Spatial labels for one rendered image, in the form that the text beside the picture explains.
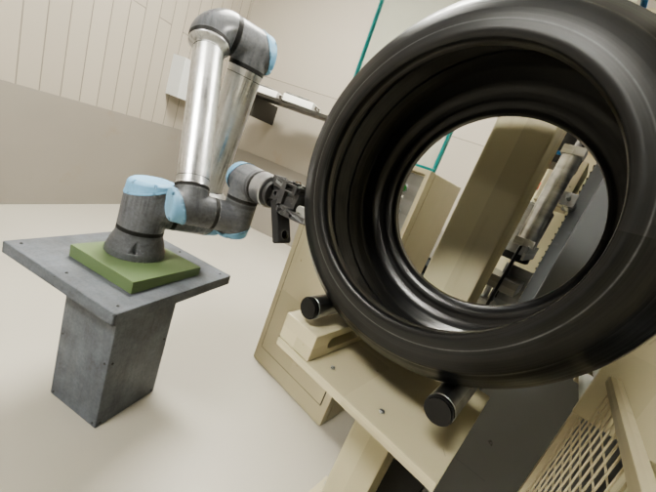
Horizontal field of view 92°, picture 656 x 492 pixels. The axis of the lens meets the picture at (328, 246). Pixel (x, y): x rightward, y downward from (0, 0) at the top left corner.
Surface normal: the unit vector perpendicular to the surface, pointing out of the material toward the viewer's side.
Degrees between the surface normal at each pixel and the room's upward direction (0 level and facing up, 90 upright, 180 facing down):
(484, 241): 90
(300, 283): 90
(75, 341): 90
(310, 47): 90
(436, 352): 100
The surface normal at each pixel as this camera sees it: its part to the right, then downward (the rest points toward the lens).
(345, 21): -0.34, 0.12
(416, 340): -0.62, 0.17
